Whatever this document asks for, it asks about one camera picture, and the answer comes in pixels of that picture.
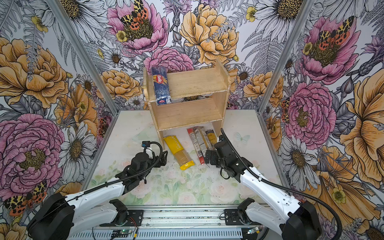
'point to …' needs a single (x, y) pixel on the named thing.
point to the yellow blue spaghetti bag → (212, 137)
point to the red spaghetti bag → (192, 133)
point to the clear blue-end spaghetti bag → (203, 140)
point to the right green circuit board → (255, 230)
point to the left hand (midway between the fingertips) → (160, 155)
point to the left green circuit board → (120, 233)
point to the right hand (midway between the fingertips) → (213, 159)
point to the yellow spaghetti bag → (181, 155)
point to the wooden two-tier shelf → (198, 98)
